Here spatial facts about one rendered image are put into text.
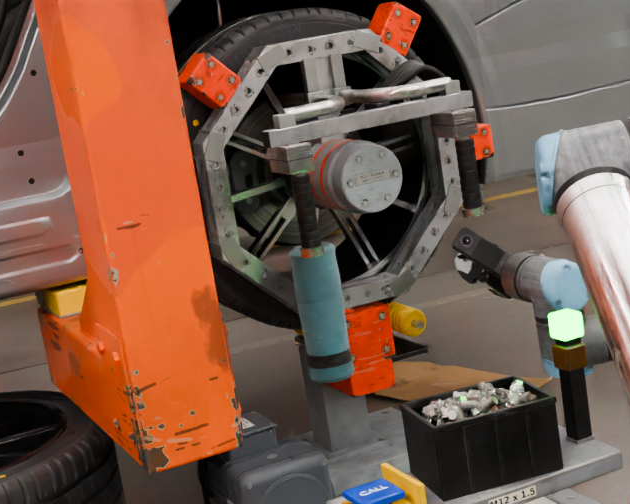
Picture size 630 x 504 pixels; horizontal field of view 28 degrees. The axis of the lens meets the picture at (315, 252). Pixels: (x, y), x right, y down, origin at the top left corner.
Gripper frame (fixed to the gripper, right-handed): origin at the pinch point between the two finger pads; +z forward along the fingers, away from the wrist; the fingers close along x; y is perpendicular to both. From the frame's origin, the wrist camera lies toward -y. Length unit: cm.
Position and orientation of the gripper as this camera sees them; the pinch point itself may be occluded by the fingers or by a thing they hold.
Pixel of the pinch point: (457, 257)
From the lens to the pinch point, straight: 257.4
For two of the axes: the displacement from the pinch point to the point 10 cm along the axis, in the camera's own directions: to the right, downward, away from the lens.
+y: 7.4, 5.3, 4.1
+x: 5.3, -8.4, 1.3
